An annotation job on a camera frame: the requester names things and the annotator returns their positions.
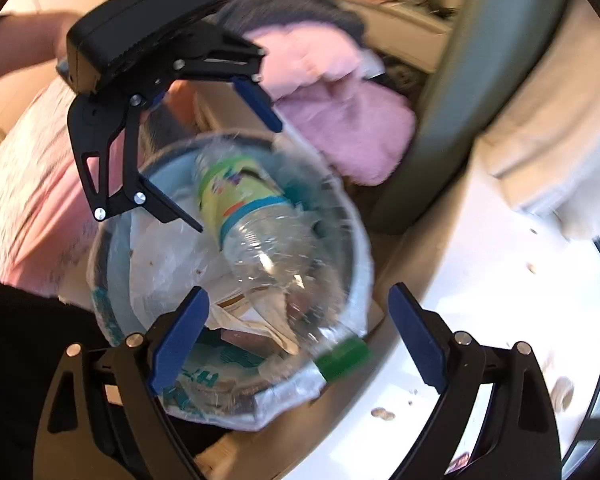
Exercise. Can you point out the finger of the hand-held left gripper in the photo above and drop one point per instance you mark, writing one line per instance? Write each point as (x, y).
(130, 160)
(257, 102)

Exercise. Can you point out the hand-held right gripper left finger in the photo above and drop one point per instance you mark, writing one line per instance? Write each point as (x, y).
(180, 340)

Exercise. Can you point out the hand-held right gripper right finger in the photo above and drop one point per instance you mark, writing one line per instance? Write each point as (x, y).
(417, 335)

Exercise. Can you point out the bin with clear liner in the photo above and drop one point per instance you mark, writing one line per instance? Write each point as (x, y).
(107, 305)

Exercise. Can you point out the paper bag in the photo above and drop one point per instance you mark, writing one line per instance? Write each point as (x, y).
(260, 322)

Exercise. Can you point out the clear bottle with green cap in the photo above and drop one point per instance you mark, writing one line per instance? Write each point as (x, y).
(260, 240)

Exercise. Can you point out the person's left forearm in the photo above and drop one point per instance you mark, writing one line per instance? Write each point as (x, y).
(20, 45)

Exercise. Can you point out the crumpled white plastic bag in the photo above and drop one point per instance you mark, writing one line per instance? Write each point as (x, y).
(165, 260)

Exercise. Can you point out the brown nut shell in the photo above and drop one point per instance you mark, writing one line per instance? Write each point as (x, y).
(382, 413)

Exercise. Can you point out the dark grey clothing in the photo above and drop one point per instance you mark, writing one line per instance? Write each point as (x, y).
(290, 10)

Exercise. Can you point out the pink blanket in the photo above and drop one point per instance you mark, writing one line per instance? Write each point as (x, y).
(360, 125)

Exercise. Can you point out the pink bed sheet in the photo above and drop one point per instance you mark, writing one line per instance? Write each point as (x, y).
(30, 200)

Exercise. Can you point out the white desk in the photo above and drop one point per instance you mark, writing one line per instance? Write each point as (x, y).
(399, 17)

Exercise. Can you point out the person's black clothing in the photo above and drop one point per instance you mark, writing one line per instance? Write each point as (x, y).
(10, 360)

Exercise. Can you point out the white curtain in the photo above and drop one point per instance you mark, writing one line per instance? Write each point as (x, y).
(554, 160)

